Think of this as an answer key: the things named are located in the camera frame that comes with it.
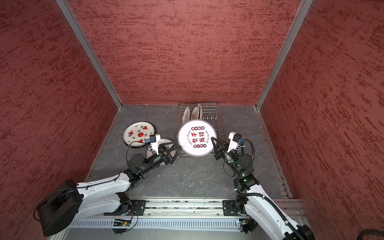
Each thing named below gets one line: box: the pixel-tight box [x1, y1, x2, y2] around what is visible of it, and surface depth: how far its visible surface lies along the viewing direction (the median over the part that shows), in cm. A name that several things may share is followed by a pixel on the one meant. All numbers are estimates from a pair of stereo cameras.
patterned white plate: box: [177, 119, 217, 157], surface depth 73 cm
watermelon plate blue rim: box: [123, 121, 156, 148], surface depth 102 cm
